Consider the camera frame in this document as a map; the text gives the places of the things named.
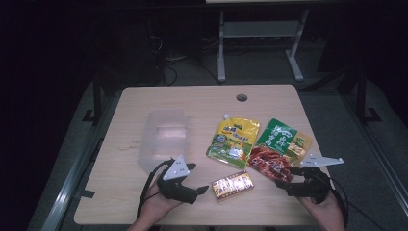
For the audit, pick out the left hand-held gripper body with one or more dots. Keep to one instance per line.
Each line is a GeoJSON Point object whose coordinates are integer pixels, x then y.
{"type": "Point", "coordinates": [175, 170]}

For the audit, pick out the black tape strip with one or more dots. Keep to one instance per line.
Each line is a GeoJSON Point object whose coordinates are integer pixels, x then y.
{"type": "Point", "coordinates": [87, 193]}

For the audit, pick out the black metal stand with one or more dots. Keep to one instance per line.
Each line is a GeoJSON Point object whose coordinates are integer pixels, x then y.
{"type": "Point", "coordinates": [362, 96]}
{"type": "Point", "coordinates": [97, 99]}

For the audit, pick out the yellow spout pouch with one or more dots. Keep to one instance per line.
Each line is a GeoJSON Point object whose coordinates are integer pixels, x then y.
{"type": "Point", "coordinates": [232, 141]}

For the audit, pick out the aluminium rail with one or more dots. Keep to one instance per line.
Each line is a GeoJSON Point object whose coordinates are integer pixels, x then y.
{"type": "Point", "coordinates": [69, 192]}
{"type": "Point", "coordinates": [378, 154]}

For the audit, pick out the green and red food packet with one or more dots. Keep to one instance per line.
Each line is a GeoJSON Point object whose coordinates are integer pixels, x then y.
{"type": "Point", "coordinates": [279, 141]}

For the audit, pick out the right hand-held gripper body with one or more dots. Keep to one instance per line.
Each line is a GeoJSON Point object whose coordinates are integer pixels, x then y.
{"type": "Point", "coordinates": [314, 186]}

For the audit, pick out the small gold and red box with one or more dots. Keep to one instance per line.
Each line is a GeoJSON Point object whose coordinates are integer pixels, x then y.
{"type": "Point", "coordinates": [232, 186]}

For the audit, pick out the person's left hand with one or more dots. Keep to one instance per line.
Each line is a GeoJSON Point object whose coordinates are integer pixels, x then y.
{"type": "Point", "coordinates": [157, 207]}

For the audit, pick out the clear plastic container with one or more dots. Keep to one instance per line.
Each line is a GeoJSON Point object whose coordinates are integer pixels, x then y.
{"type": "Point", "coordinates": [166, 134]}

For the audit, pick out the person's right hand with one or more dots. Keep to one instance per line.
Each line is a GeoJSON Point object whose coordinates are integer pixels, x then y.
{"type": "Point", "coordinates": [327, 215]}

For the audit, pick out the white metal stand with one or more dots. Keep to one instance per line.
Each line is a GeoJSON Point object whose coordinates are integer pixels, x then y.
{"type": "Point", "coordinates": [260, 29]}

